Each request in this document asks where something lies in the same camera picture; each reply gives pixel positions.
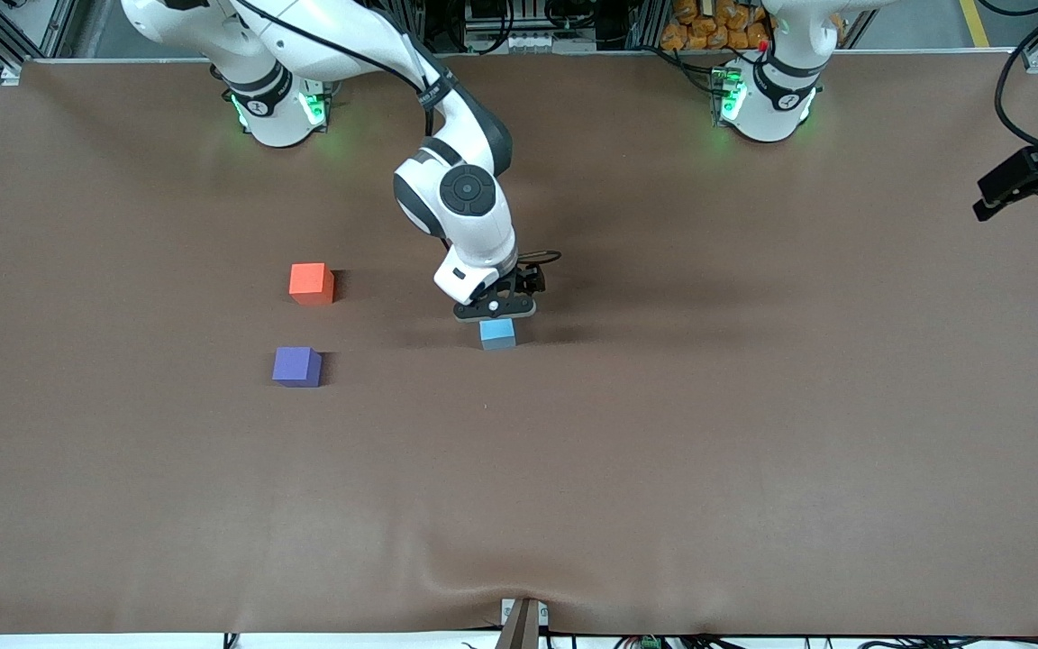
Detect orange foam block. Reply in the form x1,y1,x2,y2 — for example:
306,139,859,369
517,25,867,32
289,262,336,306

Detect white socket block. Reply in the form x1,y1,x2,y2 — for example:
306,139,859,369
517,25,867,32
481,32,558,53

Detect purple foam block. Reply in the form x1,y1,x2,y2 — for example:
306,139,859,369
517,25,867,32
272,346,323,388

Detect brown table mat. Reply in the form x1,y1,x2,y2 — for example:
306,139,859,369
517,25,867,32
0,51,1038,637

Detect pile of orange objects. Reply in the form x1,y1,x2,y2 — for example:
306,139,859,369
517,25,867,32
660,0,772,52

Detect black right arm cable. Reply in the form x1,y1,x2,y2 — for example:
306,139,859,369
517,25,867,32
231,0,563,268

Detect aluminium profile camera post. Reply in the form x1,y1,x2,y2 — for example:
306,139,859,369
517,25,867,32
499,597,551,649

